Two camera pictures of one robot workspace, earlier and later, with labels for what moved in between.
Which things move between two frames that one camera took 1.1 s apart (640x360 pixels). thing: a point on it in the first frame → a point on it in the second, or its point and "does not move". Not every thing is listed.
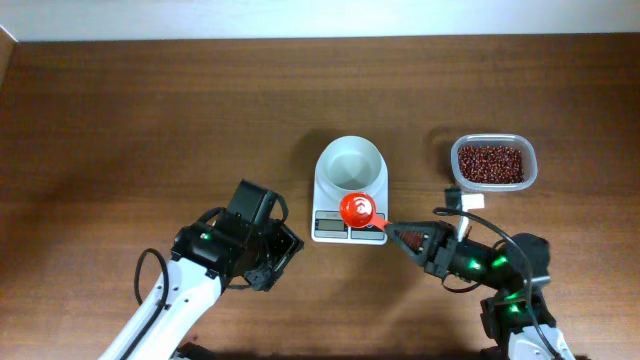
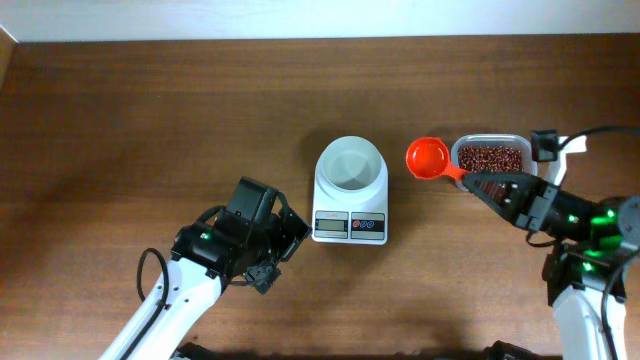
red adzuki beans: [491, 164] does not move
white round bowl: [349, 165] does not move
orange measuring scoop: [358, 209] → [428, 158]
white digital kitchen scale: [328, 226] does not move
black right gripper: [439, 236] → [525, 200]
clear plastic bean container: [493, 162] does not move
